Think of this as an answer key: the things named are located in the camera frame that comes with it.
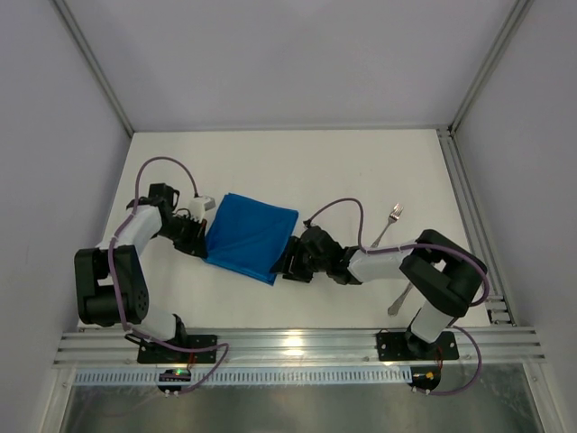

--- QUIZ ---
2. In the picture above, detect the blue satin napkin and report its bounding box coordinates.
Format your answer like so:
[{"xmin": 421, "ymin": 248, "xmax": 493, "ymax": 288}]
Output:
[{"xmin": 205, "ymin": 193, "xmax": 298, "ymax": 286}]

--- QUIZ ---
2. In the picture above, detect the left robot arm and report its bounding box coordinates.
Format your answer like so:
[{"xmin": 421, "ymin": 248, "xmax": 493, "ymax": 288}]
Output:
[{"xmin": 74, "ymin": 183, "xmax": 215, "ymax": 353}]

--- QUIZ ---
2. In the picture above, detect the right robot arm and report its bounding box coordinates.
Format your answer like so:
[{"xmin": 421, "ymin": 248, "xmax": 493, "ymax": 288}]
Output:
[{"xmin": 270, "ymin": 226, "xmax": 489, "ymax": 359}]

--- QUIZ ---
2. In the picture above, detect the silver fork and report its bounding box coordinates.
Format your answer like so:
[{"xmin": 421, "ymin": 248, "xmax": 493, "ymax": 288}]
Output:
[{"xmin": 371, "ymin": 203, "xmax": 404, "ymax": 249}]

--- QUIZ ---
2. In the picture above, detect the silver table knife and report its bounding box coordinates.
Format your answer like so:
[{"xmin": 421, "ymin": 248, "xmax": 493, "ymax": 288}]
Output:
[{"xmin": 388, "ymin": 283, "xmax": 413, "ymax": 317}]

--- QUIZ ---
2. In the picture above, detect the left controller board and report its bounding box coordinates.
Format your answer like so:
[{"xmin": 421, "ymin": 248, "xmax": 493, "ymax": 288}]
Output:
[{"xmin": 156, "ymin": 368, "xmax": 191, "ymax": 397}]

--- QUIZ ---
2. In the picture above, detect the controller board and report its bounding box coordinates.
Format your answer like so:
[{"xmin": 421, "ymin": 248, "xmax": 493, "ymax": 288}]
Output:
[
  {"xmin": 408, "ymin": 367, "xmax": 442, "ymax": 393},
  {"xmin": 156, "ymin": 368, "xmax": 191, "ymax": 397}
]

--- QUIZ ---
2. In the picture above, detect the right controller board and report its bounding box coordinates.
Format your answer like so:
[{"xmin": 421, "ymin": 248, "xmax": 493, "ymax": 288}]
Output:
[{"xmin": 408, "ymin": 367, "xmax": 442, "ymax": 393}]

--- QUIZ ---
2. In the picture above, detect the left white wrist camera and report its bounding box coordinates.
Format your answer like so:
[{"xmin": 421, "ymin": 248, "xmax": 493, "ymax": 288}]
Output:
[{"xmin": 188, "ymin": 196, "xmax": 215, "ymax": 222}]

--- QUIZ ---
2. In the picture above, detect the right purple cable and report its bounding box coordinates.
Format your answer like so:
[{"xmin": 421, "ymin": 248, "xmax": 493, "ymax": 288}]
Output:
[{"xmin": 304, "ymin": 197, "xmax": 491, "ymax": 398}]

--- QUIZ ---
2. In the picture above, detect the purple cable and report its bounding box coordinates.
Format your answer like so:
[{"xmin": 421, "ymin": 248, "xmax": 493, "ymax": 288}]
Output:
[
  {"xmin": 107, "ymin": 156, "xmax": 230, "ymax": 394},
  {"xmin": 304, "ymin": 197, "xmax": 491, "ymax": 398}
]

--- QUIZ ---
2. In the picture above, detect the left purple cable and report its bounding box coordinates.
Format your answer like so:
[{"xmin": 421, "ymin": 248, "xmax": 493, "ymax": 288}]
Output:
[{"xmin": 107, "ymin": 156, "xmax": 230, "ymax": 394}]

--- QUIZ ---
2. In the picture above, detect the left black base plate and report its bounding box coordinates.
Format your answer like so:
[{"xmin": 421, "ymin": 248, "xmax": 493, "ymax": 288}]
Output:
[{"xmin": 136, "ymin": 333, "xmax": 218, "ymax": 364}]

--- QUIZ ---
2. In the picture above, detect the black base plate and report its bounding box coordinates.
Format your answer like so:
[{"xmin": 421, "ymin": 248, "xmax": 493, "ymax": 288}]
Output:
[
  {"xmin": 136, "ymin": 333, "xmax": 218, "ymax": 364},
  {"xmin": 375, "ymin": 330, "xmax": 460, "ymax": 362}
]

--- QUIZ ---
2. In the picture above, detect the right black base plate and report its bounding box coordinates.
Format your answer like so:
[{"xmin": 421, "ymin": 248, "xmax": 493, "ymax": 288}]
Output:
[{"xmin": 375, "ymin": 330, "xmax": 460, "ymax": 362}]

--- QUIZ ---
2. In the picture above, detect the slotted grey cable duct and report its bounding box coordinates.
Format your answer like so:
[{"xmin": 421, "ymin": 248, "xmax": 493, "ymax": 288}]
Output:
[{"xmin": 74, "ymin": 364, "xmax": 411, "ymax": 386}]

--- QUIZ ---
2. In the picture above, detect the right aluminium side rail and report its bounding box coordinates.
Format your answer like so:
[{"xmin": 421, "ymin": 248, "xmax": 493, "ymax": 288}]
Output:
[{"xmin": 436, "ymin": 128, "xmax": 517, "ymax": 327}]

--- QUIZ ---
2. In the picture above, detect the aluminium front rail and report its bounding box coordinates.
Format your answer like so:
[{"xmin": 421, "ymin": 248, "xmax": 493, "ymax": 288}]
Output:
[{"xmin": 53, "ymin": 327, "xmax": 546, "ymax": 368}]

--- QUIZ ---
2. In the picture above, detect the left aluminium frame post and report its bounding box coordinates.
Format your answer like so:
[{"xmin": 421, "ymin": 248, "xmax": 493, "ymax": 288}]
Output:
[{"xmin": 49, "ymin": 0, "xmax": 135, "ymax": 138}]

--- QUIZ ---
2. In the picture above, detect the aluminium frame post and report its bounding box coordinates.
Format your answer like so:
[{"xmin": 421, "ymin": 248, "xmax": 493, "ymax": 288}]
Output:
[
  {"xmin": 448, "ymin": 0, "xmax": 534, "ymax": 135},
  {"xmin": 49, "ymin": 0, "xmax": 135, "ymax": 138}
]

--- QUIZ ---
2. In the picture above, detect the right aluminium frame post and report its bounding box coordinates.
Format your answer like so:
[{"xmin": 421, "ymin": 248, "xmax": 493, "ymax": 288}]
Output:
[{"xmin": 448, "ymin": 0, "xmax": 534, "ymax": 135}]

